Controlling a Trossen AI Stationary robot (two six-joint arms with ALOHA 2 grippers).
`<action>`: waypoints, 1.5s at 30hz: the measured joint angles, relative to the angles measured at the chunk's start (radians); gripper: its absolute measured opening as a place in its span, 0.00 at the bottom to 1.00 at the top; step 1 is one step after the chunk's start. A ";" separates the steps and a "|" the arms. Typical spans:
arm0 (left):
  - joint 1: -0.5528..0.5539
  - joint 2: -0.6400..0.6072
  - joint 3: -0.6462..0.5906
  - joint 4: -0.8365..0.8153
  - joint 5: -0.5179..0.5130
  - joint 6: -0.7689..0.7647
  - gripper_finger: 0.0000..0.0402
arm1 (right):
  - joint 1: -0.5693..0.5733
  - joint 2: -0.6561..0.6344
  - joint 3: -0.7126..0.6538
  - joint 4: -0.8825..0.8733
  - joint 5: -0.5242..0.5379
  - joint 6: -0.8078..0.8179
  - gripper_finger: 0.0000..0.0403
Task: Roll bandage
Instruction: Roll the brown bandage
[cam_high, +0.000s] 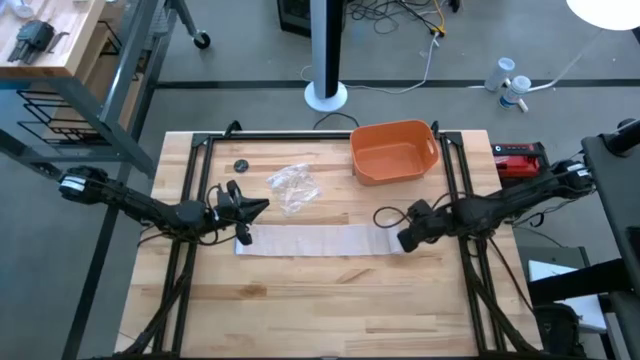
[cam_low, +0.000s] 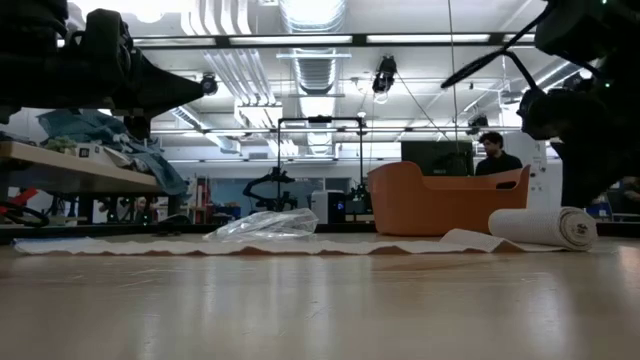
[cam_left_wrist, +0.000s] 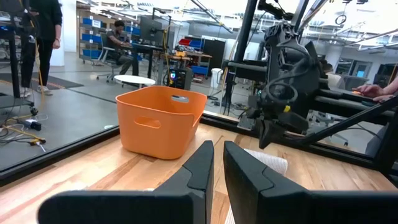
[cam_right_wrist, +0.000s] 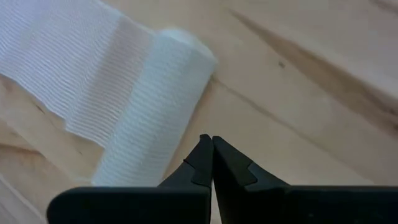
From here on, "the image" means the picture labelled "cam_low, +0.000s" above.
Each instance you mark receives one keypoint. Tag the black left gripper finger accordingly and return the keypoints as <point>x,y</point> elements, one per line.
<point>170,90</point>

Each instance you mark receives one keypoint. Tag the clear plastic zip bag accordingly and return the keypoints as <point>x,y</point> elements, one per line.
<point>270,225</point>

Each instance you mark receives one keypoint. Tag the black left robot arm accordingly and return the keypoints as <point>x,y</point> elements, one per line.
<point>30,60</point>

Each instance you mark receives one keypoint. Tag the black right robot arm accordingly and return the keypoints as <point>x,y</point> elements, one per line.
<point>595,125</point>

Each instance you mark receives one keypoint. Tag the black background robot arm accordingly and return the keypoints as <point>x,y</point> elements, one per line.
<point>272,177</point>

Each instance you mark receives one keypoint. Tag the white cardboard box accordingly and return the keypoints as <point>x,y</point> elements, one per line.
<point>92,152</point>

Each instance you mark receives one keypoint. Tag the green leafy item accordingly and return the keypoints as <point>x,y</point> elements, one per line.
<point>60,144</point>

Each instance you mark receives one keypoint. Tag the wooden top metal workbench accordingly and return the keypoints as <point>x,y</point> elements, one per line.
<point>75,172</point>

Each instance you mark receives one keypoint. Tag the red shelf rack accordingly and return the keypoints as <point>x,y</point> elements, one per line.
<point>202,200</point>

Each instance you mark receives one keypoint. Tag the red item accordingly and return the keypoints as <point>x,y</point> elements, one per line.
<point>20,196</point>

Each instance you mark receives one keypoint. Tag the white box appliance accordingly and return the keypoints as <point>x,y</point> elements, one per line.
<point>322,206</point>

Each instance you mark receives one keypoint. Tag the black overhead light bar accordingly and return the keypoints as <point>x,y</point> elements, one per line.
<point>357,39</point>

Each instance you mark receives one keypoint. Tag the black monitor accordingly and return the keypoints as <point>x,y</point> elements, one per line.
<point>425,157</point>

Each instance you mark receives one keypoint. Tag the orange plastic bin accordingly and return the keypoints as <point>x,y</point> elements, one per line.
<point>430,210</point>

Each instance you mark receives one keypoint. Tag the person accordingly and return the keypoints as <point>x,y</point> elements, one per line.
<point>497,162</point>

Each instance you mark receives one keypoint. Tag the shelf with blue bins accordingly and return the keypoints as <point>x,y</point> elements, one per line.
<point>600,210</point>

